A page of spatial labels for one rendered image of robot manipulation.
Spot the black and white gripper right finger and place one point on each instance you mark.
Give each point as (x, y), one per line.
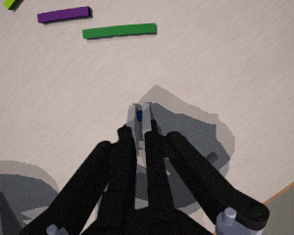
(231, 211)

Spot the purple rod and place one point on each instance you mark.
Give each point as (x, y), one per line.
(66, 14)

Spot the grey rod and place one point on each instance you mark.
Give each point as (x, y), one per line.
(212, 157)

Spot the small blue cube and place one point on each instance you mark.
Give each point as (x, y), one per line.
(139, 115)

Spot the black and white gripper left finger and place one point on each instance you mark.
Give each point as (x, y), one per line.
(71, 209)

